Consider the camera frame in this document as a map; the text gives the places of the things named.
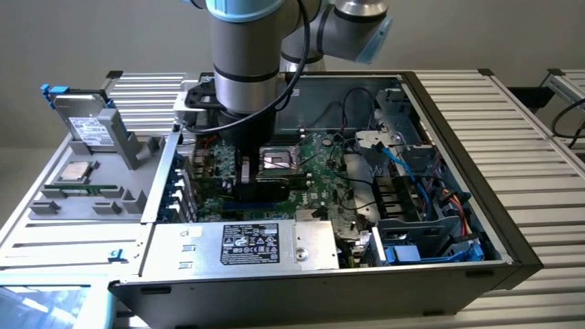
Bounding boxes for silver metal drive cage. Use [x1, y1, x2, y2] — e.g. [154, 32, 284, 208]
[374, 86, 443, 159]

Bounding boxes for green RAM stick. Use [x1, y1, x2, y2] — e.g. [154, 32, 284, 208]
[43, 184, 122, 193]

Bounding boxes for black graphics card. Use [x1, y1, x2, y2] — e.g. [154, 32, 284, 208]
[234, 181, 294, 204]

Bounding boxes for silver power supply unit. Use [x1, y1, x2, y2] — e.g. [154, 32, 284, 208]
[139, 219, 343, 276]

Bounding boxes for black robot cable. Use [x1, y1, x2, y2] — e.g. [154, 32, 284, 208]
[182, 0, 314, 134]

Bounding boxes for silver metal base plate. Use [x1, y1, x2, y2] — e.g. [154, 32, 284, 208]
[0, 132, 178, 277]

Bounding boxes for blue expansion slot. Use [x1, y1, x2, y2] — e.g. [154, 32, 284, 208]
[223, 202, 276, 212]

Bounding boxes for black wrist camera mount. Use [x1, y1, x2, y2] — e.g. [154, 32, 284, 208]
[175, 79, 226, 114]

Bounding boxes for black open PC case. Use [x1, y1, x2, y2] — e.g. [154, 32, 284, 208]
[107, 70, 547, 319]

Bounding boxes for hard disk with blue bracket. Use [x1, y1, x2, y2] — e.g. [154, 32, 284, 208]
[39, 84, 116, 154]

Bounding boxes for green motherboard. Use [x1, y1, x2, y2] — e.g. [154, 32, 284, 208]
[188, 131, 382, 241]

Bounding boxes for blue SATA wire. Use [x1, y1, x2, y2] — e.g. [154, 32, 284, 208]
[376, 143, 430, 220]

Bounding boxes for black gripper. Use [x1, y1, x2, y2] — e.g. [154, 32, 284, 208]
[218, 108, 279, 204]

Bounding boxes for silver CPU chip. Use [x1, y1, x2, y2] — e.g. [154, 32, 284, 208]
[60, 160, 96, 182]

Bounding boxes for light blue framed screen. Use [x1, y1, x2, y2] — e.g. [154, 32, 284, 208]
[0, 273, 116, 329]

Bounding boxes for thin black looped wire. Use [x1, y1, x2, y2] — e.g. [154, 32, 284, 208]
[342, 86, 382, 130]

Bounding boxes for neighbouring metal slat table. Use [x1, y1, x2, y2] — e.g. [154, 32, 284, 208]
[542, 68, 585, 114]

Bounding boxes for blue disk caddy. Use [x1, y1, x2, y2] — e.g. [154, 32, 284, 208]
[383, 239, 487, 267]

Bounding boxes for red yellow power wires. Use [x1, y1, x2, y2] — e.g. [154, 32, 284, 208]
[438, 190, 474, 241]

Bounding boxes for grey parts rack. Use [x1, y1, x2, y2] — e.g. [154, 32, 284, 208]
[27, 108, 168, 222]

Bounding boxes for CPU socket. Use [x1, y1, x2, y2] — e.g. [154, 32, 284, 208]
[258, 145, 307, 174]

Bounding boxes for black cable beside table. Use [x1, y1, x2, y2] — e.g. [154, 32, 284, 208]
[551, 98, 585, 149]

